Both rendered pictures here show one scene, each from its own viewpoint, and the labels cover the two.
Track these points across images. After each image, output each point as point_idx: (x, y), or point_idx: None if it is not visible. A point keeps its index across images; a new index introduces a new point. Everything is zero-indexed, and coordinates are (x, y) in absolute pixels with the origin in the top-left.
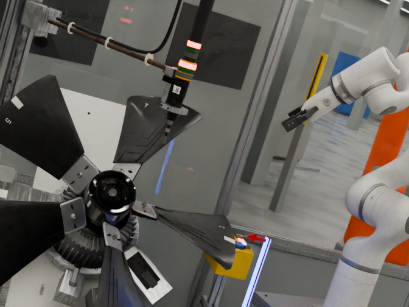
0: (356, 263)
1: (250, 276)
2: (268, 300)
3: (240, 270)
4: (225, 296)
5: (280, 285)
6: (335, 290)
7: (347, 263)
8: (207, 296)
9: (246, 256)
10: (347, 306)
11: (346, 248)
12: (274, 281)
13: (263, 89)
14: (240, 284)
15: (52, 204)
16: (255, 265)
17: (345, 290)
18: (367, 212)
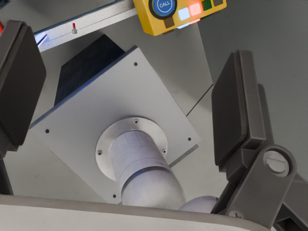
0: (123, 193)
1: (294, 35)
2: (121, 68)
3: (142, 22)
4: (272, 13)
5: (297, 70)
6: (123, 154)
7: (128, 179)
8: None
9: (148, 24)
10: (112, 167)
11: (142, 182)
12: (298, 63)
13: None
14: (285, 25)
15: None
16: (306, 38)
17: (117, 168)
18: None
